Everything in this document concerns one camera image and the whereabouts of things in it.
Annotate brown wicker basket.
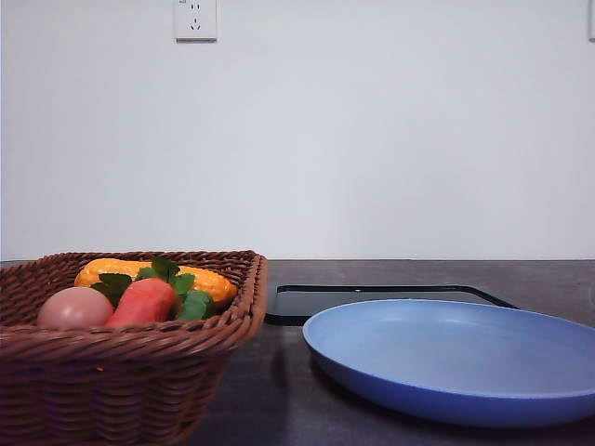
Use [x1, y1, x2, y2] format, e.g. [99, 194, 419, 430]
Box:
[0, 251, 268, 446]

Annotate black tray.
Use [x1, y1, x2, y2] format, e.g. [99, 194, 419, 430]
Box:
[264, 285, 521, 327]

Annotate yellow toy corn cob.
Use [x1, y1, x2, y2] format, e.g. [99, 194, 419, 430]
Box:
[74, 258, 237, 303]

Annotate blue plate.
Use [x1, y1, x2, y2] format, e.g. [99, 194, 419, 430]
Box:
[302, 299, 595, 428]

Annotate brown egg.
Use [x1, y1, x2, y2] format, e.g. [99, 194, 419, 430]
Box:
[37, 286, 114, 329]

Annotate orange toy carrot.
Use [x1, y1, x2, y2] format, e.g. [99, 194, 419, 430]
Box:
[91, 256, 213, 327]

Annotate white wall socket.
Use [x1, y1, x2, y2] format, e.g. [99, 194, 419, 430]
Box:
[176, 0, 218, 44]

